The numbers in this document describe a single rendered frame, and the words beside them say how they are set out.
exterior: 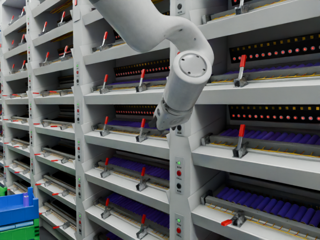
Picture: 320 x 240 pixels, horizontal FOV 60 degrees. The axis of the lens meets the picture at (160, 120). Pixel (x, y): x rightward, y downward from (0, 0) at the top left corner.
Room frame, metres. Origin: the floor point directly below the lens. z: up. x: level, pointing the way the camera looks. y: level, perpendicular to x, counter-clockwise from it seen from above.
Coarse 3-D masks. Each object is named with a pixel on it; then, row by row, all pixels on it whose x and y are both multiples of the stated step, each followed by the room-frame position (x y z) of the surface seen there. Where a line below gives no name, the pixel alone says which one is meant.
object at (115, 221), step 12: (108, 192) 1.47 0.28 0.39; (84, 204) 1.38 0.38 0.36; (96, 204) 1.40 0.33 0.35; (108, 204) 1.34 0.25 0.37; (120, 204) 1.32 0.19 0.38; (132, 204) 1.30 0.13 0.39; (144, 204) 1.28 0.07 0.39; (96, 216) 1.30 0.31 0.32; (108, 216) 1.28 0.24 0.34; (120, 216) 1.24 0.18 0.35; (132, 216) 1.20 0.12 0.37; (144, 216) 1.09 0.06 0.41; (156, 216) 1.17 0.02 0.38; (168, 216) 1.14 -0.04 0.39; (108, 228) 1.24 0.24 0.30; (120, 228) 1.17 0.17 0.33; (132, 228) 1.15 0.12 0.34; (144, 228) 1.09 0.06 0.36; (156, 228) 1.09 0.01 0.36; (168, 228) 1.08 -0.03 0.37
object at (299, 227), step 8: (208, 200) 0.88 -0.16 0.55; (216, 200) 0.86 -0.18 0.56; (224, 200) 0.85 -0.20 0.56; (224, 208) 0.84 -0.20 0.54; (232, 208) 0.81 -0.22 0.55; (240, 208) 0.80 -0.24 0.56; (248, 208) 0.79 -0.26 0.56; (248, 216) 0.78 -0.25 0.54; (256, 216) 0.76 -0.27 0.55; (264, 216) 0.74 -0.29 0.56; (272, 216) 0.73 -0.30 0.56; (264, 224) 0.73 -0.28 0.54; (280, 224) 0.71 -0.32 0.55; (288, 224) 0.69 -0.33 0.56; (296, 224) 0.68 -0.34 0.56; (304, 224) 0.68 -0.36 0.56; (304, 232) 0.67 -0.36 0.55; (312, 232) 0.65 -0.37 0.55
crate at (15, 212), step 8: (32, 192) 1.26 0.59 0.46; (0, 200) 1.20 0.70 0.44; (8, 200) 1.22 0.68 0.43; (16, 200) 1.24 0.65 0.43; (32, 200) 1.24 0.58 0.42; (0, 208) 1.20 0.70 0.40; (8, 208) 1.20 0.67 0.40; (16, 208) 1.20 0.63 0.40; (24, 208) 1.07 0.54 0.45; (32, 208) 1.09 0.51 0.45; (0, 216) 1.03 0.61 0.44; (8, 216) 1.05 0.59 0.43; (16, 216) 1.06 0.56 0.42; (24, 216) 1.08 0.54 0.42; (32, 216) 1.09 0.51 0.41; (0, 224) 1.03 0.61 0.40
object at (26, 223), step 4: (28, 220) 1.11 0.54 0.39; (32, 220) 1.10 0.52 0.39; (8, 224) 1.07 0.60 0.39; (12, 224) 1.07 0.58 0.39; (16, 224) 1.07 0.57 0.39; (20, 224) 1.08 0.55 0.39; (24, 224) 1.08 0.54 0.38; (28, 224) 1.09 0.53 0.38; (32, 224) 1.10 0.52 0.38; (0, 228) 1.04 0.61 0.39; (4, 228) 1.05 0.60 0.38; (8, 228) 1.05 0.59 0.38; (12, 228) 1.06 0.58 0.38; (16, 228) 1.07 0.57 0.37
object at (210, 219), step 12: (216, 180) 0.96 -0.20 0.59; (240, 180) 0.93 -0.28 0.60; (252, 180) 0.90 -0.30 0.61; (204, 192) 0.92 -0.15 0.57; (216, 192) 0.95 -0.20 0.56; (300, 192) 0.79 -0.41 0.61; (312, 192) 0.77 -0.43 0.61; (192, 204) 0.87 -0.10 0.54; (204, 204) 0.89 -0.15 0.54; (192, 216) 0.87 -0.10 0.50; (204, 216) 0.83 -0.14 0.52; (216, 216) 0.82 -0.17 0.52; (228, 216) 0.81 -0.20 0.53; (216, 228) 0.81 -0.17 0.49; (228, 228) 0.77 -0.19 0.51; (240, 228) 0.75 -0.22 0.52; (252, 228) 0.74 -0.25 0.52; (264, 228) 0.73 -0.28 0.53
